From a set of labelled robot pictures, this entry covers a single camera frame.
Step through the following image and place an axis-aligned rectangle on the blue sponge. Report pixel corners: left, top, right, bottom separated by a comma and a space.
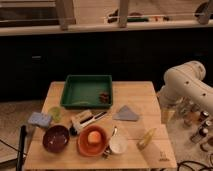
28, 112, 52, 128

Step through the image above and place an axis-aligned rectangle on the dark purple bowl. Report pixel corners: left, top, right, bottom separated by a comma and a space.
42, 125, 70, 153

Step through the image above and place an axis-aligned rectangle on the orange bowl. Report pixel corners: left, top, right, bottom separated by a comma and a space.
77, 125, 108, 157

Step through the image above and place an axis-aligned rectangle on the grey triangular cloth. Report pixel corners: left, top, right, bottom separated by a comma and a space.
113, 105, 139, 121

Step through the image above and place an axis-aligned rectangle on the white cup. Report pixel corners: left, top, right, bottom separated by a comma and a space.
109, 135, 127, 154

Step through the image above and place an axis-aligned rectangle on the brown item in tray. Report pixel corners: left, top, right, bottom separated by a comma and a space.
99, 92, 110, 103

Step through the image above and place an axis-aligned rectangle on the white knife block box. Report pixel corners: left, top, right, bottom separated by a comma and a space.
70, 110, 93, 135

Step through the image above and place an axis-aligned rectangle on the black handled knife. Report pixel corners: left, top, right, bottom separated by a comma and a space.
80, 111, 107, 127

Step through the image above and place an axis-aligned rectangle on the metal spoon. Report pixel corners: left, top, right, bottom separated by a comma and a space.
112, 126, 118, 136

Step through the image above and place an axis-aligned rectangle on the wooden railing shelf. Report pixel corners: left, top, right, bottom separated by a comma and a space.
0, 0, 213, 36

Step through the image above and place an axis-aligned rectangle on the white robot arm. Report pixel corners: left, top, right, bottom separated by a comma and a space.
157, 61, 213, 124

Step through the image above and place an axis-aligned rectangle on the black stand pole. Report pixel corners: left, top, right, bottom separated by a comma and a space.
16, 125, 27, 171

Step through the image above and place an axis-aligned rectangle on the orange fruit in bowl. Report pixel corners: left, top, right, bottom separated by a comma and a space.
88, 131, 101, 144

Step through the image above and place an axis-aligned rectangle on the green plastic tray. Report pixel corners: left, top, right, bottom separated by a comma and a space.
60, 75, 113, 109

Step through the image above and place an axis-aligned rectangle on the green small cup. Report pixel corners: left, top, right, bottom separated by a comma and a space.
48, 107, 61, 123

